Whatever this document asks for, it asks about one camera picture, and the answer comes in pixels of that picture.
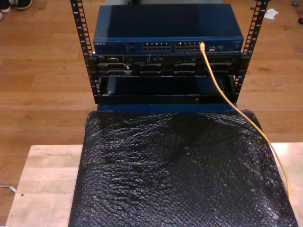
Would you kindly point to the black empty rack chassis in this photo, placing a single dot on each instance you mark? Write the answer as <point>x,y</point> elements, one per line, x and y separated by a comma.
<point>165,99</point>

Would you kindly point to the black rack server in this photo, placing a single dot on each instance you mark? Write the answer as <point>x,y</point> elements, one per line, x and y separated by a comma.
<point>165,66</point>

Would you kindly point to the black bubble wrap mat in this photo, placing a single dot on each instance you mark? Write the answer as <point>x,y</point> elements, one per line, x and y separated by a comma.
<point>165,189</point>

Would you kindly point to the crumpled white paper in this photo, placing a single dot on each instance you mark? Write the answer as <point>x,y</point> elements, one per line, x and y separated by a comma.
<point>271,14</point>

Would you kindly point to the thin grey strip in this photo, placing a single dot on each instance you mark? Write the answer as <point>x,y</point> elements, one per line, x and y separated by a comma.
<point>7,187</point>

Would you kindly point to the person's dark shoe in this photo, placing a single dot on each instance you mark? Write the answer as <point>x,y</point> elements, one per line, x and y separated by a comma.
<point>23,4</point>

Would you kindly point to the small dark floor object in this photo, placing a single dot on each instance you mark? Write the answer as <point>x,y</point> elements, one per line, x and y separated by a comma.
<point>300,21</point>

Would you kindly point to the person's white shoe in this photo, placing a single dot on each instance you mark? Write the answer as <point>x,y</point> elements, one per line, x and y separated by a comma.
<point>5,10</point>
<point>1,16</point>

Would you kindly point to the blue rack base plate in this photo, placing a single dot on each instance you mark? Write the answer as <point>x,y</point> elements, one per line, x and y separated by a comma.
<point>142,108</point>

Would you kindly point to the black perforated rack post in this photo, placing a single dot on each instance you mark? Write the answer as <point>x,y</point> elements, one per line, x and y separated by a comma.
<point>91,66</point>
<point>245,63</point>

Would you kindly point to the blue network switch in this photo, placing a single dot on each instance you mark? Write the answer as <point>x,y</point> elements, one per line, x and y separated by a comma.
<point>154,23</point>

